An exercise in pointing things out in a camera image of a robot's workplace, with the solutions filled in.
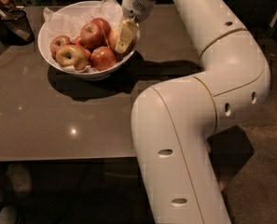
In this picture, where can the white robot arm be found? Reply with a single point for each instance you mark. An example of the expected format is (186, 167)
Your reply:
(172, 120)

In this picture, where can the grey shoe bottom left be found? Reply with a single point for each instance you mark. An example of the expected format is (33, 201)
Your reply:
(8, 212)

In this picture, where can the red apple front centre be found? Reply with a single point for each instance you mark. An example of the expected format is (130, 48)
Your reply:
(103, 58)

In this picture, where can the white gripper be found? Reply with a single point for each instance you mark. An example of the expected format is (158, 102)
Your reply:
(134, 7)

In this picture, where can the white paper liner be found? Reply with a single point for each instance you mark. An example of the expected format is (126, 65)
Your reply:
(70, 19)

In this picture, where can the red apple back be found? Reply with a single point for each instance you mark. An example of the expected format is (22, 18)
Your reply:
(104, 24)

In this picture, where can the red apple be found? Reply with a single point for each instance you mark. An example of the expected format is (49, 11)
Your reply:
(92, 36)
(103, 58)
(104, 24)
(57, 43)

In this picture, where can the black mesh cup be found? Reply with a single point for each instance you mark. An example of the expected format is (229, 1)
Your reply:
(16, 29)

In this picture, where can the red apple far left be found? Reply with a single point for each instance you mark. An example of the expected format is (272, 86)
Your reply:
(57, 43)

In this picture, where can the yellow-red apple front left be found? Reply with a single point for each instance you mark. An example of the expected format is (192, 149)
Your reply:
(72, 55)

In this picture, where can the red apple top centre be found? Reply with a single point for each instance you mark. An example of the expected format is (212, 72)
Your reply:
(92, 36)

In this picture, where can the white shoe under table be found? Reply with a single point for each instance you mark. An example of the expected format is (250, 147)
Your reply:
(20, 179)

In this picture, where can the white ceramic bowl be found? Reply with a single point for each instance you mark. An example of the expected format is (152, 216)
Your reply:
(90, 73)

